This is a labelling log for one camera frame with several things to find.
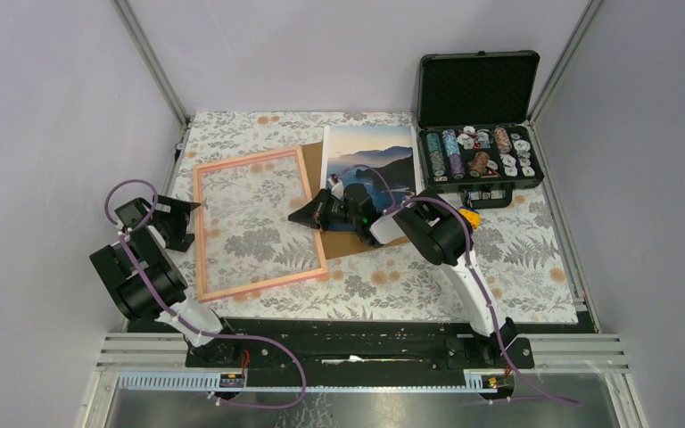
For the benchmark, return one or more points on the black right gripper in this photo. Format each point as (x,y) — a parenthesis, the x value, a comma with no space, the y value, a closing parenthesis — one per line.
(314,214)

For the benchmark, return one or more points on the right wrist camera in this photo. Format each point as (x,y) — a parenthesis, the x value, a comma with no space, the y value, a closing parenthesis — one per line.
(336,189)

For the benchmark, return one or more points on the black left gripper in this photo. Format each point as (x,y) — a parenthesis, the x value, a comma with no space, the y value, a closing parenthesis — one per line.
(179,210)

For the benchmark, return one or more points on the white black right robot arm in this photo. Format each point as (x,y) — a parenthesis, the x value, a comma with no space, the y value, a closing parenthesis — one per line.
(441,233)

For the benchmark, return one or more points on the orange poker chip stack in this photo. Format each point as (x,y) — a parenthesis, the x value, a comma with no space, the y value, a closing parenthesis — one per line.
(502,140)
(479,164)

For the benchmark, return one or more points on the blue yellow toy car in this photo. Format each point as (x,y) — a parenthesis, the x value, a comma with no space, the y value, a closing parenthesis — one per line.
(472,216)

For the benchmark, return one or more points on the black poker chip case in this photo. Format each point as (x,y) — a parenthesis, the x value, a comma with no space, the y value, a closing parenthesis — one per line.
(474,93)

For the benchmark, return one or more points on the lower orange poker chip stack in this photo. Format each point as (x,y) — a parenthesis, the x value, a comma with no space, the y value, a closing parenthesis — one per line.
(479,164)

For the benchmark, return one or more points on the seascape photo print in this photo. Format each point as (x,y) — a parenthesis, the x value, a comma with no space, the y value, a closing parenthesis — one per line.
(381,158)

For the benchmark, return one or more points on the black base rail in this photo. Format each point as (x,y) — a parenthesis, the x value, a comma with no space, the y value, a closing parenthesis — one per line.
(348,353)

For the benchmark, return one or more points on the brown cardboard backing board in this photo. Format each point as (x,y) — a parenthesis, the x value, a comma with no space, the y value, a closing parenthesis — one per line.
(336,244)

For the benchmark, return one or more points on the pink wooden picture frame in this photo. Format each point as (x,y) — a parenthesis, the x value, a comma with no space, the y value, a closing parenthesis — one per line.
(244,240)

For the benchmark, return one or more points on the floral tablecloth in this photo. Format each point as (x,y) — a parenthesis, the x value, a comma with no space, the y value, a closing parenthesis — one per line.
(517,246)

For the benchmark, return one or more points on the green poker chip stack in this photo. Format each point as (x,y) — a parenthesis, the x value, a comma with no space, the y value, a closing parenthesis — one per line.
(436,157)

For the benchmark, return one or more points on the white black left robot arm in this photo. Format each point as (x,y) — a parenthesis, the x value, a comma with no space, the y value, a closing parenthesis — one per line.
(145,284)

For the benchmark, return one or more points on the blue purple poker chip stack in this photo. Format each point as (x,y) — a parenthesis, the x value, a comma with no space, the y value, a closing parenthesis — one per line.
(452,149)

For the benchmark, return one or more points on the upper orange poker chip stack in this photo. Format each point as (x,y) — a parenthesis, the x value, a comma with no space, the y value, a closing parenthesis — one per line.
(502,140)

